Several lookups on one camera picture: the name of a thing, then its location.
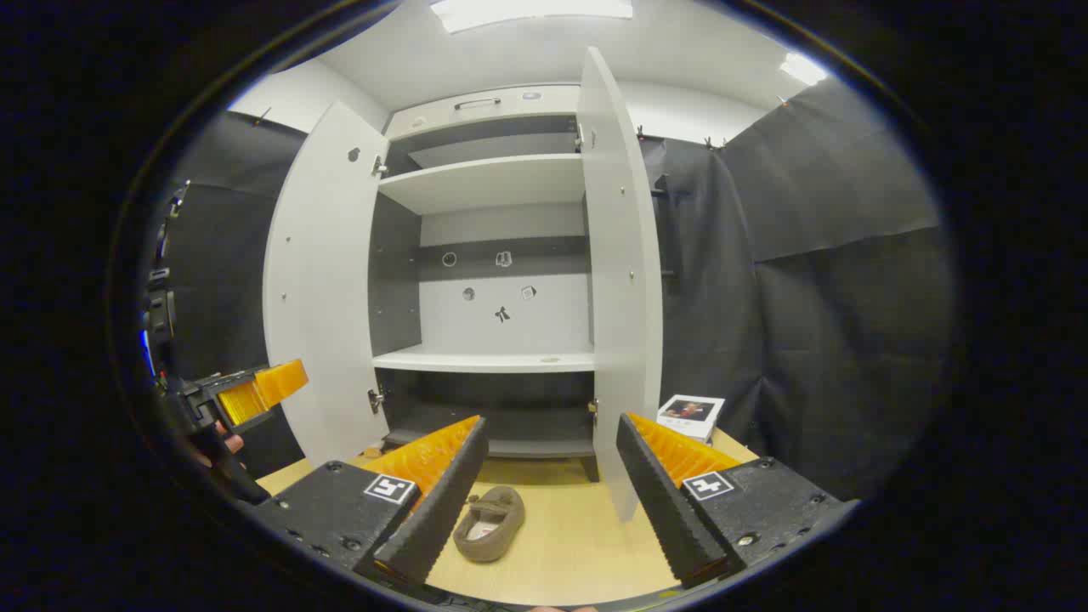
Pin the white shoe cabinet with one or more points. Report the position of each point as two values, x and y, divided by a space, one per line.
493 183

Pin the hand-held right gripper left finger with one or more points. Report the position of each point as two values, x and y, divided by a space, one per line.
442 510

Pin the white cabinet door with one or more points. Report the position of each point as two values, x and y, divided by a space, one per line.
620 280
323 289

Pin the small ceiling light panel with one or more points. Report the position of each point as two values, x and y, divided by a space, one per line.
803 68

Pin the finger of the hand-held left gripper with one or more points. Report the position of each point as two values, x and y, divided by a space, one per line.
282 382
242 401

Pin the black backdrop cloth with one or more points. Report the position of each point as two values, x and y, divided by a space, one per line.
807 340

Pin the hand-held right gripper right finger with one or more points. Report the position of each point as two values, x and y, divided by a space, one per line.
659 501

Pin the large ceiling light panel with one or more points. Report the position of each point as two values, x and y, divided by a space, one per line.
531 13

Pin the brown fuzzy shoe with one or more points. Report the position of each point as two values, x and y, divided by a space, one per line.
489 518

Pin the white portrait cover book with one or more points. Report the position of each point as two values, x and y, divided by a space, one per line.
690 415

